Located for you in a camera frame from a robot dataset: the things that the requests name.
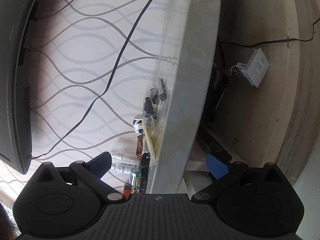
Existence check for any white spray bottle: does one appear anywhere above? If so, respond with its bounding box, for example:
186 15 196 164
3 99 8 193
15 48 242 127
111 153 139 174

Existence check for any bag of black screws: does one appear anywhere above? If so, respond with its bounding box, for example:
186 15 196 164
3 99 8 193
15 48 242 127
143 87 158 127

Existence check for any grey metal pen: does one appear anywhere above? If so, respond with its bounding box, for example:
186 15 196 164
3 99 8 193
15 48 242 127
158 77 167 102

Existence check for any black television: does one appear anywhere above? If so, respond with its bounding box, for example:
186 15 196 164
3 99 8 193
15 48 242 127
1 0 39 174

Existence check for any white wall socket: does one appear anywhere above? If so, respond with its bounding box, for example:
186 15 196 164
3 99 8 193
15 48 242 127
226 48 270 88

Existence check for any black power cable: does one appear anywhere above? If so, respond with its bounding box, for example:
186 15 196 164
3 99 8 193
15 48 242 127
31 0 166 160

